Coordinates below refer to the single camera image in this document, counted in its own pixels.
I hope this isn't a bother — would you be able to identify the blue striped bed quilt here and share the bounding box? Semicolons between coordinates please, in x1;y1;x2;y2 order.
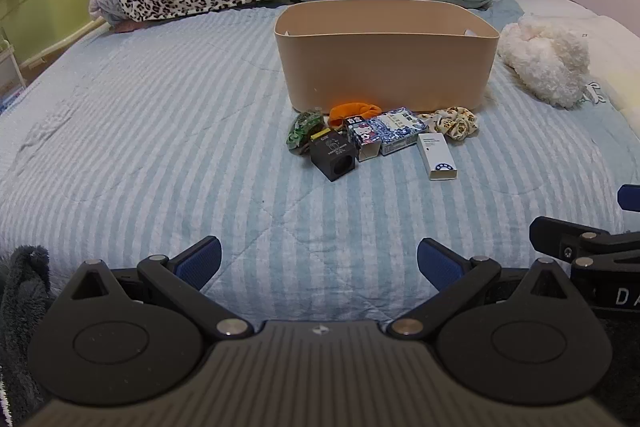
0;0;640;338

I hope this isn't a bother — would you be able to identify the cartoon print small box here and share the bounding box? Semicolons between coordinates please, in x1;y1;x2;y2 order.
345;114;388;162

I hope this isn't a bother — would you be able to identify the white metal rack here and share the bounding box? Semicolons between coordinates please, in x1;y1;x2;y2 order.
0;27;28;108

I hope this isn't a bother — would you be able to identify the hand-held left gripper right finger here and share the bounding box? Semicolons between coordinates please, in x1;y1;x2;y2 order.
388;237;595;339

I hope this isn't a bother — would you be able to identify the pink cloth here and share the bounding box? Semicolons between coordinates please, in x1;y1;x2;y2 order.
88;0;151;34

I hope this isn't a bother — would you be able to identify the cream leopard print scrunchie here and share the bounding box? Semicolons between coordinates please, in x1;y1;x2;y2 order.
418;106;479;142

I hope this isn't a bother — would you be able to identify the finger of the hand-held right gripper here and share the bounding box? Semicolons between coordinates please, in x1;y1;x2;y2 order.
618;184;640;210
529;216;640;280

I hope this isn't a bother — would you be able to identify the green patterned scrunchie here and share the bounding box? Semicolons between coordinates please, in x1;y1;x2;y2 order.
285;107;325;154

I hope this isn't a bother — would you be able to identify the dark fuzzy cloth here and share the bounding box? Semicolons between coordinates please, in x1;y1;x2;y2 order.
0;245;57;427

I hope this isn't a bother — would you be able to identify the orange scrunchie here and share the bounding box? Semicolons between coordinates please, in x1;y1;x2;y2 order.
328;102;383;128

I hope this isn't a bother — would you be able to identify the white fluffy plush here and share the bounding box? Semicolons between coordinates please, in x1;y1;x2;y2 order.
497;16;592;109

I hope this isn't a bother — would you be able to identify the beige plastic storage bin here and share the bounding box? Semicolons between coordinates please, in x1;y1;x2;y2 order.
274;0;500;114

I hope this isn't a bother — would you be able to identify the black small box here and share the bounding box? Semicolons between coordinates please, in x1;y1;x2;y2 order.
308;130;358;182

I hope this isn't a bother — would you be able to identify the blue white patterned box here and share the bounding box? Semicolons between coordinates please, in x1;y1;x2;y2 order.
374;107;429;156

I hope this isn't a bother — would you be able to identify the white slim box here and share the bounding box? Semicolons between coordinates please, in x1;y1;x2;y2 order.
416;132;459;182

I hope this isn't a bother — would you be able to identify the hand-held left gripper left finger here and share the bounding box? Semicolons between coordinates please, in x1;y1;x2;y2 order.
70;235;254;339

